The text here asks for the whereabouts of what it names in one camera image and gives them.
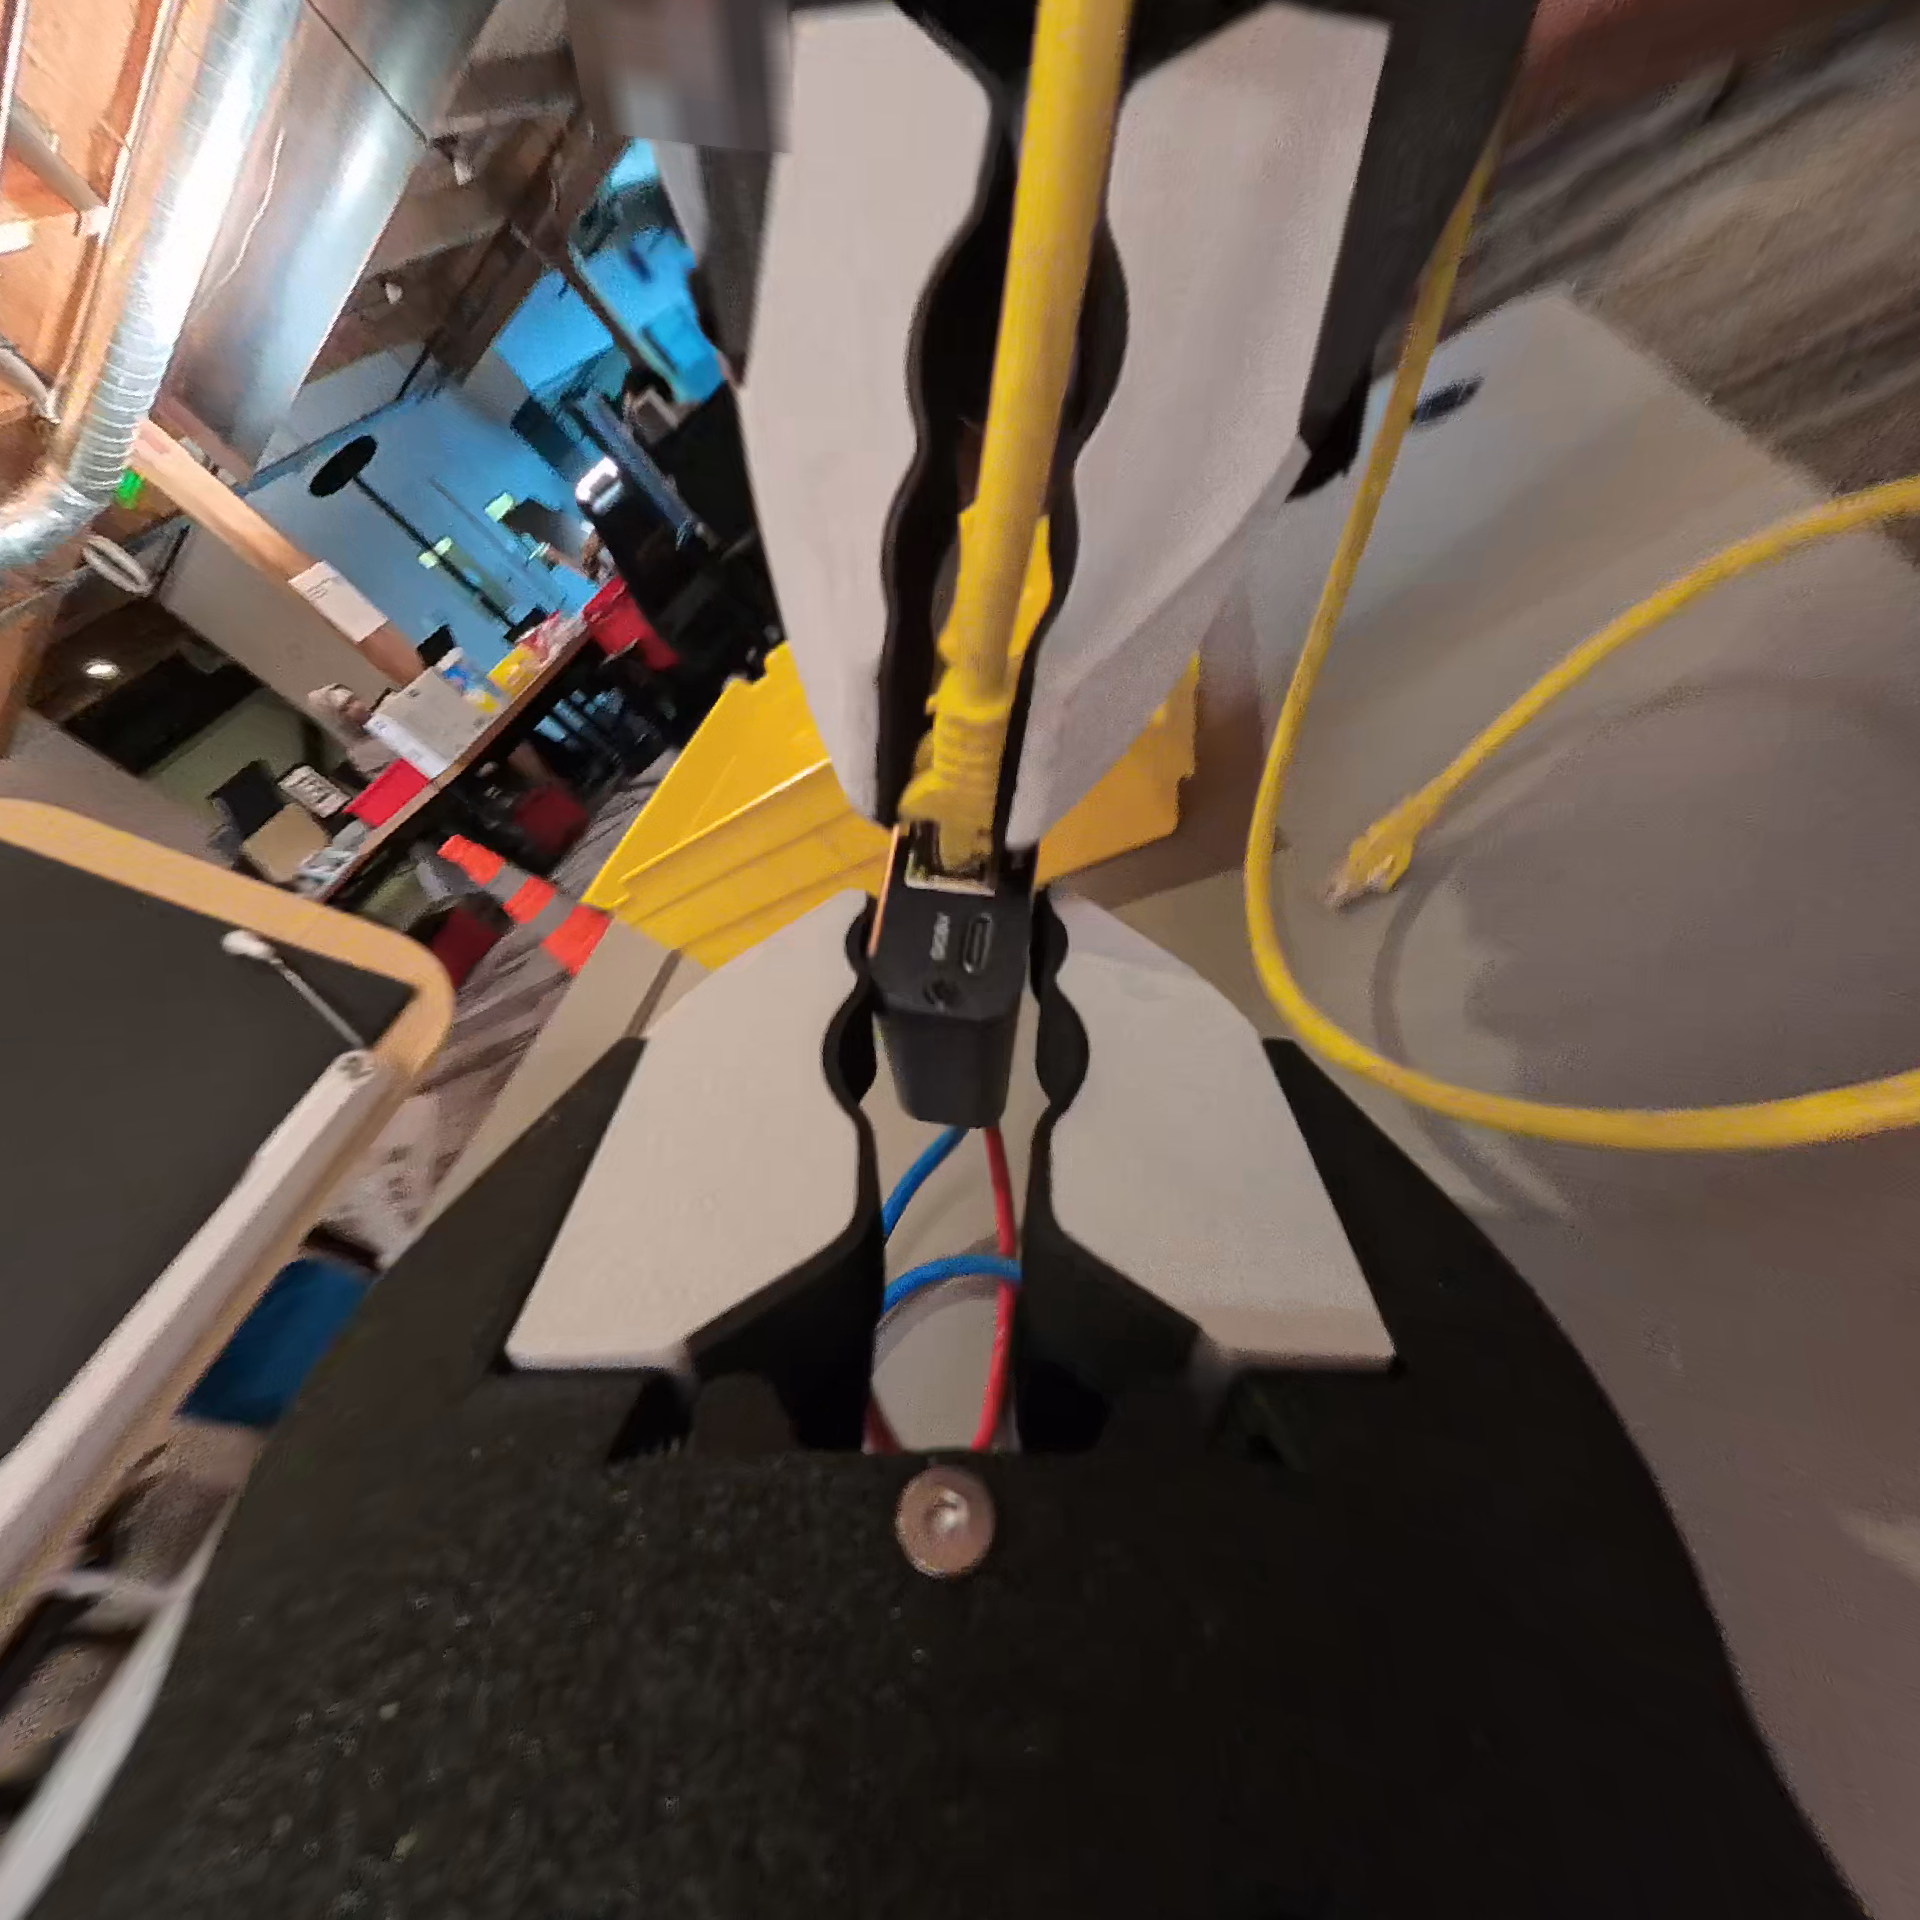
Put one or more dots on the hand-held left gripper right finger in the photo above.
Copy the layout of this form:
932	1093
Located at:
1201	1171

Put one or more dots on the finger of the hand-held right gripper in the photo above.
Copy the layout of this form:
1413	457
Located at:
1228	268
840	378

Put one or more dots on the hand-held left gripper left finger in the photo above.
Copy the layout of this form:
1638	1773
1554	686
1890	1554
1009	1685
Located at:
707	1171

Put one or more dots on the black ethernet adapter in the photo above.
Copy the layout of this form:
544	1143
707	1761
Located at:
951	1037

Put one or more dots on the yellow storage bin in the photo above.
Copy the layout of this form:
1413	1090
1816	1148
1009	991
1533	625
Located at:
719	856

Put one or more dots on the orange traffic cone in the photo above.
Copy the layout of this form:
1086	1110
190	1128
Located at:
539	900

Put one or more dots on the blue plastic box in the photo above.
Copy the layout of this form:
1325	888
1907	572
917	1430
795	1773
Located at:
278	1343

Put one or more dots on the white folding stand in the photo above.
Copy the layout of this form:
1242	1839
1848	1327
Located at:
194	1247

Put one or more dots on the cluttered background table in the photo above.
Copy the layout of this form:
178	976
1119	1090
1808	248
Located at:
451	721

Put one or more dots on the wood-framed black board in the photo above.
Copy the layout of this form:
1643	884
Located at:
134	1078

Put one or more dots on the silver ventilation duct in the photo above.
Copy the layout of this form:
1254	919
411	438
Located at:
153	302

